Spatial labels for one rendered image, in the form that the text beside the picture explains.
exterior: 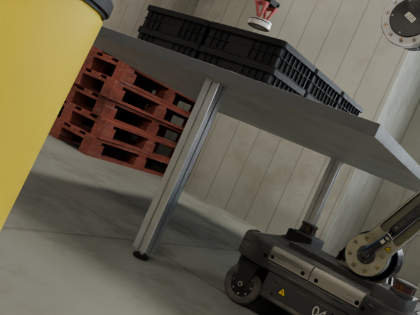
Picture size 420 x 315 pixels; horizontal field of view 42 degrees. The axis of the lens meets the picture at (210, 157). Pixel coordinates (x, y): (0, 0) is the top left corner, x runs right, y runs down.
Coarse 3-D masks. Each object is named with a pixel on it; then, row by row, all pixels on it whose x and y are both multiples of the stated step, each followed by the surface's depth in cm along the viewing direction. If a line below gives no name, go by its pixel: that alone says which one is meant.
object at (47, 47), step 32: (0, 0) 62; (32, 0) 64; (64, 0) 67; (96, 0) 72; (0, 32) 63; (32, 32) 66; (64, 32) 70; (96, 32) 78; (0, 64) 65; (32, 64) 68; (64, 64) 73; (0, 96) 66; (32, 96) 70; (64, 96) 78; (0, 128) 68; (32, 128) 73; (0, 160) 70; (32, 160) 78; (0, 192) 73; (0, 224) 78
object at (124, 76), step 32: (96, 64) 429; (96, 96) 422; (128, 96) 470; (160, 96) 455; (64, 128) 426; (96, 128) 409; (128, 128) 431; (160, 128) 521; (128, 160) 455; (160, 160) 477
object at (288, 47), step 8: (216, 24) 231; (224, 24) 228; (232, 32) 225; (240, 32) 223; (248, 32) 220; (264, 40) 215; (272, 40) 213; (280, 40) 211; (288, 48) 213; (296, 56) 219; (304, 64) 225; (312, 64) 230
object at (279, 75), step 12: (204, 48) 232; (204, 60) 232; (216, 60) 227; (228, 60) 224; (240, 60) 220; (240, 72) 219; (252, 72) 216; (264, 72) 213; (276, 72) 212; (276, 84) 217; (288, 84) 221
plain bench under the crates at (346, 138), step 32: (128, 64) 295; (160, 64) 216; (192, 64) 186; (192, 96) 323; (224, 96) 231; (256, 96) 180; (288, 96) 167; (192, 128) 188; (288, 128) 249; (320, 128) 190; (352, 128) 155; (192, 160) 190; (352, 160) 268; (384, 160) 201; (160, 192) 189; (320, 192) 311; (160, 224) 189
